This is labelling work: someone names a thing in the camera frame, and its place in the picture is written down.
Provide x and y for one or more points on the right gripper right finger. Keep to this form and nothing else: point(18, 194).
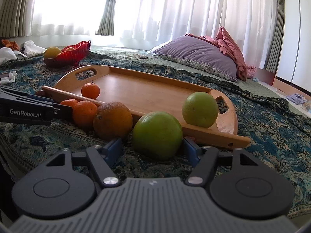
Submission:
point(203, 161)

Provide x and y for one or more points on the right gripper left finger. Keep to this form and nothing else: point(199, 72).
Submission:
point(101, 159)

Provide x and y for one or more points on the dark red date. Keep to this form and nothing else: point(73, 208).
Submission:
point(40, 93)

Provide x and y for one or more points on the large dark orange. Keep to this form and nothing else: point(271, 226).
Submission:
point(112, 120)

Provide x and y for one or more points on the small mandarin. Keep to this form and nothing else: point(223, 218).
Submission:
point(84, 113)
point(90, 90)

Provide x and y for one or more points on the green apple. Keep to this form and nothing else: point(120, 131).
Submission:
point(200, 109)
point(158, 132)

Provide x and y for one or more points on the small mandarin hidden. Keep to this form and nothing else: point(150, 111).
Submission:
point(69, 102)

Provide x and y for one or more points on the crumpled white tissue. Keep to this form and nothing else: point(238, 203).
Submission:
point(7, 78)

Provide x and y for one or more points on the wooden serving tray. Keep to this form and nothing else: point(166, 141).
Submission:
point(143, 93)

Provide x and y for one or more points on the white cloth pile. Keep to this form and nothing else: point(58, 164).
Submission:
point(26, 50)

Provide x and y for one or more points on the orange cloth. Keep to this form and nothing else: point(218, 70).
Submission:
point(12, 45)

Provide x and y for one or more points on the yellow fruit in bowl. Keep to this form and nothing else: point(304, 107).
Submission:
point(52, 52)

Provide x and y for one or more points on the red glass fruit bowl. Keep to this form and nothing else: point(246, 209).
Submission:
point(70, 58)

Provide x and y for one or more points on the blue paisley cloth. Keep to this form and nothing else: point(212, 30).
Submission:
point(279, 134)

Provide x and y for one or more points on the grey green drape left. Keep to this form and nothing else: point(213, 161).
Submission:
point(16, 18)

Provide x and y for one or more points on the grey green drape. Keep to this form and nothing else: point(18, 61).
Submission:
point(16, 18)
point(274, 52)
point(106, 26)

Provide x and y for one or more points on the green quilted bedspread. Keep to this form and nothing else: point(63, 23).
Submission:
point(184, 65)

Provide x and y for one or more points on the purple pillow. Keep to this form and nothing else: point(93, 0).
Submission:
point(199, 54)

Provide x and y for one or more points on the lilac cloth on floor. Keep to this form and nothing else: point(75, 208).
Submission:
point(296, 98)

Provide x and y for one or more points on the grey green drape middle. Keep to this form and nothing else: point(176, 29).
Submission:
point(106, 26)

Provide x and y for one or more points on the pink crumpled blanket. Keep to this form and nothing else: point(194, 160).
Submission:
point(228, 47)

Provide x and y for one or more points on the grey green drape right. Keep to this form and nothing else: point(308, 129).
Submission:
point(274, 52)

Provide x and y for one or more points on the white sheer curtain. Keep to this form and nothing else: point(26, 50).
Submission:
point(151, 22)

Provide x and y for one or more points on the wooden bed frame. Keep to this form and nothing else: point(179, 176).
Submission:
point(286, 87)

